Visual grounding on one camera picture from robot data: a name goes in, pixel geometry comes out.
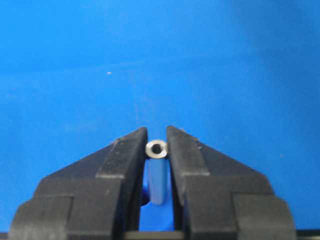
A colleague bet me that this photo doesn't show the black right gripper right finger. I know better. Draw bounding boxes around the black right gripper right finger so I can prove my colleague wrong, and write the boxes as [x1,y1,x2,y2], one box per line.
[166,126,296,240]

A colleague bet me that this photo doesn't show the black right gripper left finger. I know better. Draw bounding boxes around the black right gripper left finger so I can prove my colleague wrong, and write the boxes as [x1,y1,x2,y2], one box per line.
[8,127,148,240]

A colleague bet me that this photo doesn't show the small silver metal shaft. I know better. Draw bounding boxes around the small silver metal shaft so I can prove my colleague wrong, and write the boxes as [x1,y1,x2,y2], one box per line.
[145,139,169,205]

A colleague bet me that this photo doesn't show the blue plastic small gear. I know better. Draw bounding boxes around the blue plastic small gear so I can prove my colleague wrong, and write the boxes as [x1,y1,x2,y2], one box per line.
[140,184,150,207]

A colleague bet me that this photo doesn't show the blue table mat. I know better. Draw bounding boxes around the blue table mat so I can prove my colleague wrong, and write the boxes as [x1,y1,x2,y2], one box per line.
[0,0,320,232]

